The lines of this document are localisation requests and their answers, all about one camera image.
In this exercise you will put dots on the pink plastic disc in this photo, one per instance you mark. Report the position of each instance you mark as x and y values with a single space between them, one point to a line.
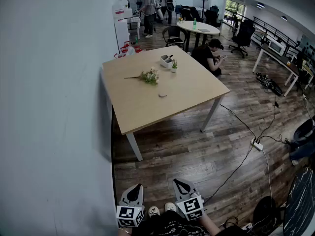
162 95

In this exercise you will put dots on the cluster of red-capped water jugs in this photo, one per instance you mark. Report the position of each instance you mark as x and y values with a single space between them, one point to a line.
126 50

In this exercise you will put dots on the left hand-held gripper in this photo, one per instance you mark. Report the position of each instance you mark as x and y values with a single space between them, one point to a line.
128 214

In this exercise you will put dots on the small potted green plant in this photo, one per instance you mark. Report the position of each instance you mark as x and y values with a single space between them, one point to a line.
174 66

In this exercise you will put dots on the tall green bottle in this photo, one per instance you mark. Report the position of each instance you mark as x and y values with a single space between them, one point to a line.
194 24

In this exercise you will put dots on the large black office chair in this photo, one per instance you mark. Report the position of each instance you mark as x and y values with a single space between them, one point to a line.
244 33

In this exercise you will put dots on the person's left shoe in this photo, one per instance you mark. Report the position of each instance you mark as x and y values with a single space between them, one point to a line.
153 211

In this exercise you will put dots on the blue chair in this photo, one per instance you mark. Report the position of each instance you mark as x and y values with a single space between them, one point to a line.
178 10

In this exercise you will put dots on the person's black printed shirt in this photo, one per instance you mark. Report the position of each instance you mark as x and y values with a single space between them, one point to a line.
172 226

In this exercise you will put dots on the white power strip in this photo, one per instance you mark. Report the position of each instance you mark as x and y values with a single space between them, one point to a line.
256 144

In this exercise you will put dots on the small white side table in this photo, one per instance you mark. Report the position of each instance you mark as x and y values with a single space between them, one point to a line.
134 20

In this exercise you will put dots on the dark wicker chair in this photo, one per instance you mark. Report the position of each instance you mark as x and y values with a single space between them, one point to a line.
174 37

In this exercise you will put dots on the black round stool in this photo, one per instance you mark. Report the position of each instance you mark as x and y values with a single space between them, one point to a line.
264 213

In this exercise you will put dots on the person's right forearm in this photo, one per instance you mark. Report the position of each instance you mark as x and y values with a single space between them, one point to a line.
209 226

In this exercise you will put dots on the grey tablet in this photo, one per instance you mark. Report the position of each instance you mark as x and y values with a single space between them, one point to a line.
203 30

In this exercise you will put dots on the white microwave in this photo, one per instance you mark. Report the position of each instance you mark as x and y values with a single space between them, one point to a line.
276 47

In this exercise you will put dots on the black marbled round table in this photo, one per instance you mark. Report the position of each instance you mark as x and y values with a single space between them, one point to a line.
302 205

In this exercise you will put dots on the dark desk with white legs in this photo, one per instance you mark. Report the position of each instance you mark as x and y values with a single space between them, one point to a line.
278 58

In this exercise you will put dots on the window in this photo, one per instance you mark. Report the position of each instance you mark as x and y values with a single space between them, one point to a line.
235 8

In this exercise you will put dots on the person's left forearm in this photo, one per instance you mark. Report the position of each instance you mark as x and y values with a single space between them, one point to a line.
124 232

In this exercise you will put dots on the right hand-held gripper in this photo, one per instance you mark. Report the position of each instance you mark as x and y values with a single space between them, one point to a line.
190 208

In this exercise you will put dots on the black metal railing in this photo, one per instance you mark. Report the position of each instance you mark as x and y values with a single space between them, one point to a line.
275 27

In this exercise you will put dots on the small yellow flower pot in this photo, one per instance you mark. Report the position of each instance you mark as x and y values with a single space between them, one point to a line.
181 20

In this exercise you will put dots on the person's right shoe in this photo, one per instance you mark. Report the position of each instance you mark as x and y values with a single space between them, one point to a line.
170 207

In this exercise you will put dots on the white pen holder box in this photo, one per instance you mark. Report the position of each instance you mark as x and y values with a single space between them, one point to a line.
164 62

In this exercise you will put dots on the light wooden square table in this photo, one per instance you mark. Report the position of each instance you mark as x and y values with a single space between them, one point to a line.
184 92

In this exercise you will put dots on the person's shoe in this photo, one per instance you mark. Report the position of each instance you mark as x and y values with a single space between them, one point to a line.
170 207
153 211

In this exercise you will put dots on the artificial flower bouquet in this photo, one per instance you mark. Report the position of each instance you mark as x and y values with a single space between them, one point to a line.
150 77

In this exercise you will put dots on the white cabinet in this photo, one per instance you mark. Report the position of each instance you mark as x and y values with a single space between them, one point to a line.
121 31

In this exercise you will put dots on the round white table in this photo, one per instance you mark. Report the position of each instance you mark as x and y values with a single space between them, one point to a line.
197 27

